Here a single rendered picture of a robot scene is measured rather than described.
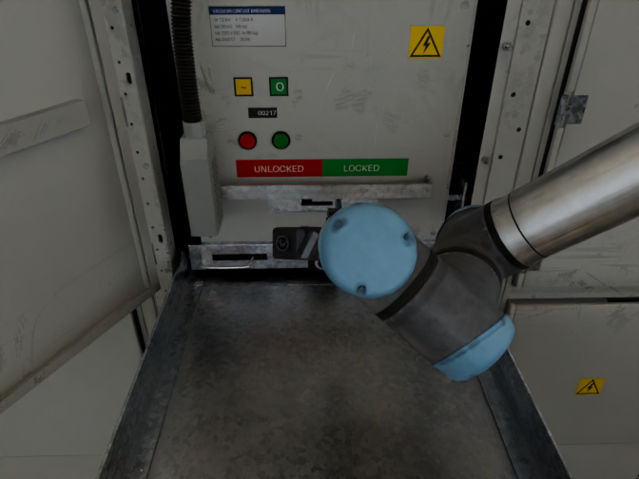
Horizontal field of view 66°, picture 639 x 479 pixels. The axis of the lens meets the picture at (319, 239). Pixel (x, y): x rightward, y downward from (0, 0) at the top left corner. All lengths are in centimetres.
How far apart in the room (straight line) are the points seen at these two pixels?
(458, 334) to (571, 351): 77
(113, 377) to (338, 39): 86
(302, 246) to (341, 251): 22
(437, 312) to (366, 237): 10
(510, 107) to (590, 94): 12
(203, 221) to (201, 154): 12
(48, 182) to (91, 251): 15
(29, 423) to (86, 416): 14
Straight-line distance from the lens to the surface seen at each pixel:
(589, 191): 56
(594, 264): 112
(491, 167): 95
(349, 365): 85
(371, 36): 87
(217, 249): 102
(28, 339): 93
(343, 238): 47
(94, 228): 94
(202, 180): 84
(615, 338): 129
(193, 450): 77
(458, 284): 51
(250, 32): 87
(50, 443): 148
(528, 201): 58
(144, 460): 77
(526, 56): 90
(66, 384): 130
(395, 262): 47
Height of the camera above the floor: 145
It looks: 32 degrees down
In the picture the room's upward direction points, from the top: straight up
